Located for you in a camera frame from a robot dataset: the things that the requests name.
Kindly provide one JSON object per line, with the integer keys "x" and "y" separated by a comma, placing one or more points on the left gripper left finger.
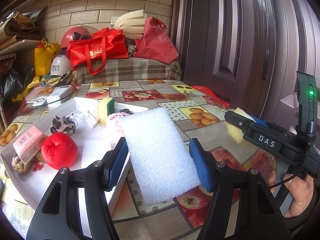
{"x": 75, "y": 206}

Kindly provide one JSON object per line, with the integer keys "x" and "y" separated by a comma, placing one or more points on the braided brown rope toy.
{"x": 19, "y": 166}

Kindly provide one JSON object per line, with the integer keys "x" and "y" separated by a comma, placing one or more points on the red plush apple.
{"x": 59, "y": 150}

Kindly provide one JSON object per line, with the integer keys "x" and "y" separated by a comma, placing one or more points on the pink tissue pack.
{"x": 28, "y": 144}

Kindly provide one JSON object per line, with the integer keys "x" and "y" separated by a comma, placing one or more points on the white foam block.
{"x": 161, "y": 162}

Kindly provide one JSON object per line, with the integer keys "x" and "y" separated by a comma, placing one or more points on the pink plush toy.
{"x": 113, "y": 122}

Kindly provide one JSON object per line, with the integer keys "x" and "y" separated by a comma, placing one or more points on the yellow green sponge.
{"x": 105, "y": 108}

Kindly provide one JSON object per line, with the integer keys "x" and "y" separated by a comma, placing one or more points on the blue grey rope toy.
{"x": 127, "y": 111}

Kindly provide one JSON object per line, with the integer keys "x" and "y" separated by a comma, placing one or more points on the white shallow tray box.
{"x": 92, "y": 145}

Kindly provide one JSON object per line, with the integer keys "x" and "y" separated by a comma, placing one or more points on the fruit pattern tablecloth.
{"x": 194, "y": 117}

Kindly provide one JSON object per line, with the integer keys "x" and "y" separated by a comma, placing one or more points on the flat red gift bag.
{"x": 210, "y": 93}

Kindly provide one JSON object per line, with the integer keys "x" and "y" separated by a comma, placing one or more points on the white power bank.
{"x": 59, "y": 94}

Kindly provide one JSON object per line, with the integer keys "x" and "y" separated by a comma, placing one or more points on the dark wooden door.
{"x": 248, "y": 52}

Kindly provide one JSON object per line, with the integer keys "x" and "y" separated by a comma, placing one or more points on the black plastic bag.
{"x": 15, "y": 81}

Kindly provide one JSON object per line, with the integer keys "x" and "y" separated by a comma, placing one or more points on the white safety helmet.
{"x": 60, "y": 66}

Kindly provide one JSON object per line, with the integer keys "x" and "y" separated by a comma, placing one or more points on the plaid blanket covered bench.
{"x": 131, "y": 69}

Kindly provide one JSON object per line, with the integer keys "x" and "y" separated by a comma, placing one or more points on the yellow shopping bag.
{"x": 44, "y": 53}

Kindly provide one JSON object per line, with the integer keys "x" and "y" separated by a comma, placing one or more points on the dark red fabric bag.
{"x": 155, "y": 44}

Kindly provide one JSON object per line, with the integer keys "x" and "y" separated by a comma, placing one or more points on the glossy red tote bag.
{"x": 96, "y": 51}

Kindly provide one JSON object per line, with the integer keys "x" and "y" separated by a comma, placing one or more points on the pink red helmet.
{"x": 74, "y": 34}

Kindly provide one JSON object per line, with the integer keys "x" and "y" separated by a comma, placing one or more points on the cream foam roll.
{"x": 132, "y": 24}

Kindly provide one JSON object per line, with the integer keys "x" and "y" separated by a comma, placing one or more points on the black camera module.
{"x": 307, "y": 106}

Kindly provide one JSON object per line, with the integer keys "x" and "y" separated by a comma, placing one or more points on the white round wireless charger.
{"x": 37, "y": 102}

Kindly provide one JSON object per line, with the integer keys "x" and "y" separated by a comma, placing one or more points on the wooden wall shelf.
{"x": 21, "y": 29}

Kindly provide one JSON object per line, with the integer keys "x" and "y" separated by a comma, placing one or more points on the wall light switch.
{"x": 114, "y": 19}

